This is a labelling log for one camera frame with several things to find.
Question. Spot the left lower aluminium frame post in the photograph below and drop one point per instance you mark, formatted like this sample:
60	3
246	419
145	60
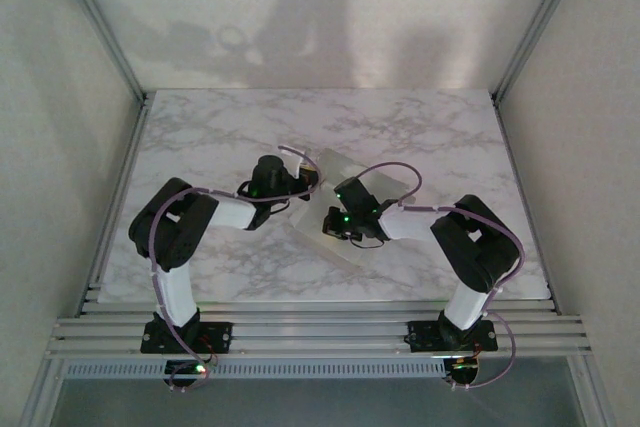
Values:
46	392

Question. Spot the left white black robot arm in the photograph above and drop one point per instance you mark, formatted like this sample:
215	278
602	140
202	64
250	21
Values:
170	227

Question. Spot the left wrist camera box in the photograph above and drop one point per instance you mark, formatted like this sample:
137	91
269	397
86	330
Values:
302	159

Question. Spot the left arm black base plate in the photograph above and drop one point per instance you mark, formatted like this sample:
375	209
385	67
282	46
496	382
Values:
220	337

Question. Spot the right aluminium upright post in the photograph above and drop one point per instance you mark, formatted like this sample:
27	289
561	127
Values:
537	22

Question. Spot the left aluminium upright post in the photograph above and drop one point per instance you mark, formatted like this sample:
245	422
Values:
101	22

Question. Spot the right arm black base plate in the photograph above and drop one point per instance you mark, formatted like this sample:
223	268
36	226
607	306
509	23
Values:
422	337

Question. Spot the right lower aluminium frame post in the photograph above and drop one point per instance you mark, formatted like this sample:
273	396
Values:
591	392

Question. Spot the right aluminium table side rail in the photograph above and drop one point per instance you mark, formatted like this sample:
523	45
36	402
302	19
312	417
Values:
511	147

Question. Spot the aluminium table side rail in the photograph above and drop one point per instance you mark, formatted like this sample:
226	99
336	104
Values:
511	147
119	187

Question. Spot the pink white paper box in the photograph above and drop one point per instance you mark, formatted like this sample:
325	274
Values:
312	229

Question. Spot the aluminium frame post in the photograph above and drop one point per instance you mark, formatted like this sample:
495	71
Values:
591	392
46	392

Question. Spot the aluminium upright post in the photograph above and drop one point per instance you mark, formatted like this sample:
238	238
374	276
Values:
101	22
537	22

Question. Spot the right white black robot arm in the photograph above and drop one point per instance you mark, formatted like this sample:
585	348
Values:
475	247

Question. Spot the left aluminium table side rail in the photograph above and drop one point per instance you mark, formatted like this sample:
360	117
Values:
119	187

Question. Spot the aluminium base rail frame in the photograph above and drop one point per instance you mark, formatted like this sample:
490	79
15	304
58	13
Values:
325	337

